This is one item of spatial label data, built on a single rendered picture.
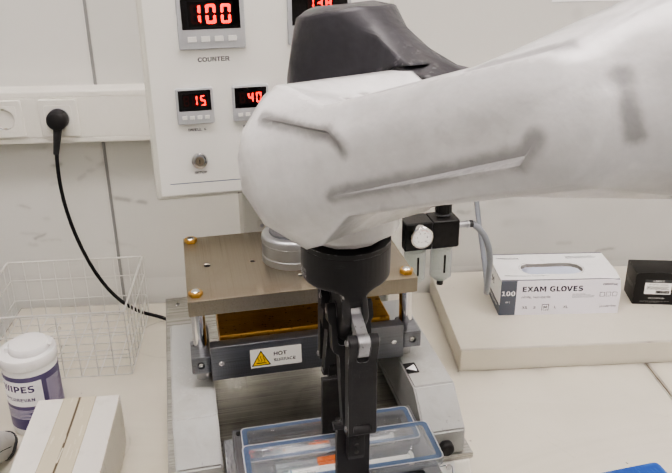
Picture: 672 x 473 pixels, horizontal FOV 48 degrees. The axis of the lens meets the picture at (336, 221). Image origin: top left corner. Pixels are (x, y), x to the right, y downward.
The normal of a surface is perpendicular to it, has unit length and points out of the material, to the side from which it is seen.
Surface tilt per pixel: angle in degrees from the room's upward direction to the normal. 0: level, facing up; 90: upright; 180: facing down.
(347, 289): 91
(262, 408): 0
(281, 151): 80
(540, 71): 66
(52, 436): 1
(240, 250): 0
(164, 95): 90
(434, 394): 41
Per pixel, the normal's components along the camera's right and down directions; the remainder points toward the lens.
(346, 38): -0.25, 0.23
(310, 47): -0.68, 0.17
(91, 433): -0.04, -0.92
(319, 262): -0.54, 0.34
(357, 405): 0.22, 0.36
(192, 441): 0.13, -0.45
